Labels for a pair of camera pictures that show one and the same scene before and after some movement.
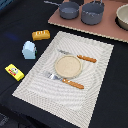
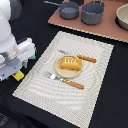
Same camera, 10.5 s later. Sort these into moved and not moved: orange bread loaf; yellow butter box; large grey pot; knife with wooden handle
Moved: orange bread loaf
Not moved: knife with wooden handle; yellow butter box; large grey pot
